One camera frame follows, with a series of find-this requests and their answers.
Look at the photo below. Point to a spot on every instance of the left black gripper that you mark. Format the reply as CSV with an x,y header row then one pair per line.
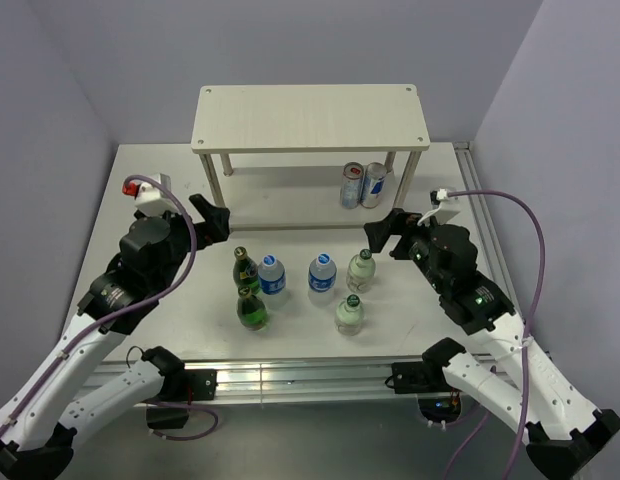
x,y
215,227

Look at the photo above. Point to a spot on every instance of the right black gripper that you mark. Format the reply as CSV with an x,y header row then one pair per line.
x,y
396,222

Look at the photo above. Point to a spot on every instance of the green glass bottle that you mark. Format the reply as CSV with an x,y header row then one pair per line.
x,y
251,310
245,270

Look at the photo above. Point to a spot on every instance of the green glass bottle front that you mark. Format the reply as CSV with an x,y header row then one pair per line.
x,y
251,310

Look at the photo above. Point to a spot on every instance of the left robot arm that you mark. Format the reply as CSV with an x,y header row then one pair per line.
x,y
43,424

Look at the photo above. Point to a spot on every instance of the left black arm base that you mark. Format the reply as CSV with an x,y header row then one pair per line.
x,y
166,410

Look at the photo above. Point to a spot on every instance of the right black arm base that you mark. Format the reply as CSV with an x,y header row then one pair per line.
x,y
437,401

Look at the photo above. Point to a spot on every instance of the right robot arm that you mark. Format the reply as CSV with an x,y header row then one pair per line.
x,y
562,430

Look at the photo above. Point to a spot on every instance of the white two-tier shelf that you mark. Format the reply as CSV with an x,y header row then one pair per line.
x,y
274,154

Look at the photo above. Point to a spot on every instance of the clear soda bottle rear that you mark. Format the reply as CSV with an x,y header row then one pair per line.
x,y
361,271

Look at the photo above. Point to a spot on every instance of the clear soda bottle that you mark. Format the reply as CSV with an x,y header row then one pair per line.
x,y
349,315
361,271

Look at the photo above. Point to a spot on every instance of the silver blue energy drink can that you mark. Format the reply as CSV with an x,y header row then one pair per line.
x,y
373,182

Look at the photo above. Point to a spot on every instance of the light blue drink can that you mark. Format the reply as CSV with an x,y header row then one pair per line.
x,y
352,181

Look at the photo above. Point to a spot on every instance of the right blue label water bottle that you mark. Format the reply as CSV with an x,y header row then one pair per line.
x,y
322,273

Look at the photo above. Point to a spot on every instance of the blue label water bottle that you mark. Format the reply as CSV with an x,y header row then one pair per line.
x,y
272,280
322,273

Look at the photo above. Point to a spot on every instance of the left blue label water bottle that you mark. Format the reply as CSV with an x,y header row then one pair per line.
x,y
272,280

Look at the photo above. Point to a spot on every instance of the clear soda bottle front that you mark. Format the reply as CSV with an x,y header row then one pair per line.
x,y
349,315

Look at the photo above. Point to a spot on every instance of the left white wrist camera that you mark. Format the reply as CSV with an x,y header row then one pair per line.
x,y
148,199

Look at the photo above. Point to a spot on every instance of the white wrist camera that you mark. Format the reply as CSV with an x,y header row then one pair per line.
x,y
444,207
148,199

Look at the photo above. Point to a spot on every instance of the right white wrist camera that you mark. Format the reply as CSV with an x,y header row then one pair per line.
x,y
444,207

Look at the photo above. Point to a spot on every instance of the aluminium right rail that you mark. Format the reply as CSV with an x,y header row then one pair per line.
x,y
493,253

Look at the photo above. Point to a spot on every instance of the aluminium rail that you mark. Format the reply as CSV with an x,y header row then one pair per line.
x,y
493,253
260,382

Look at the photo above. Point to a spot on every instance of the aluminium front rail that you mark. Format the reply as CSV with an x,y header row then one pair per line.
x,y
260,382

